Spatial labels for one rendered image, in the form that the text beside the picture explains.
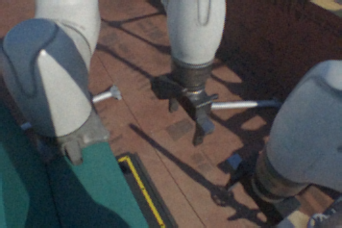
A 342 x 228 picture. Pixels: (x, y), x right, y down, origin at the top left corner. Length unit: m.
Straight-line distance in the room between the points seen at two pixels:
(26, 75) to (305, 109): 0.41
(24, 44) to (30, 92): 0.09
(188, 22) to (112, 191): 0.36
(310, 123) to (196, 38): 0.25
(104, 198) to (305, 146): 0.38
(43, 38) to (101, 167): 0.29
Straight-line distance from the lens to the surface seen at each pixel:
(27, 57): 0.43
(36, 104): 0.46
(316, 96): 0.25
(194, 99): 0.52
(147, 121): 1.51
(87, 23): 0.58
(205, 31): 0.41
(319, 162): 0.28
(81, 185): 0.52
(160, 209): 0.90
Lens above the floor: 1.17
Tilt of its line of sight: 49 degrees down
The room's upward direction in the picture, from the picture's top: 3 degrees clockwise
